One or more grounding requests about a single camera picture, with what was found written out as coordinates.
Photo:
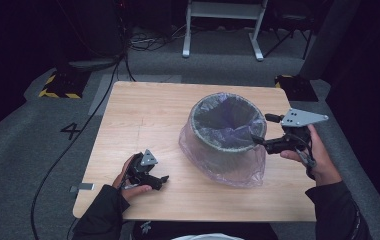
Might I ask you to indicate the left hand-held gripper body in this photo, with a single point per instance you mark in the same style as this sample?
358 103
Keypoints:
141 175

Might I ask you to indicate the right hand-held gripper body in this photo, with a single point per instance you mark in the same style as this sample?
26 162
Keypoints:
294 140

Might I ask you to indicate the purple plastic bag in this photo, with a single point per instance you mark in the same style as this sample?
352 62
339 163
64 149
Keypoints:
231 170

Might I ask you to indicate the green plastic bin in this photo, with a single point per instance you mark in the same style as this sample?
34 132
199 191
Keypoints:
211 143

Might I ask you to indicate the person's left hand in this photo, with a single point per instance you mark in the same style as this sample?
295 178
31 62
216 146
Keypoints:
119 183

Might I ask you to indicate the person's right hand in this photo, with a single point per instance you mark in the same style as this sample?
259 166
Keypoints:
323 163

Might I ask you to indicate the black yellow striped base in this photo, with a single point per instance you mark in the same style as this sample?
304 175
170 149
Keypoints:
63 85
296 88

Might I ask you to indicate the person's torso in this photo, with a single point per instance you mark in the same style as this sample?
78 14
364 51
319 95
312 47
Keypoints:
208 230

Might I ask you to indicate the black tripod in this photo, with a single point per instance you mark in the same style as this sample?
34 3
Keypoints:
289 31

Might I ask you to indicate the grey pillar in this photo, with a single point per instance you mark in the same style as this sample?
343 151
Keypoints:
328 40

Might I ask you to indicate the white metal stand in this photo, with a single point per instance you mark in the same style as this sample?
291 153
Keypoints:
223 10

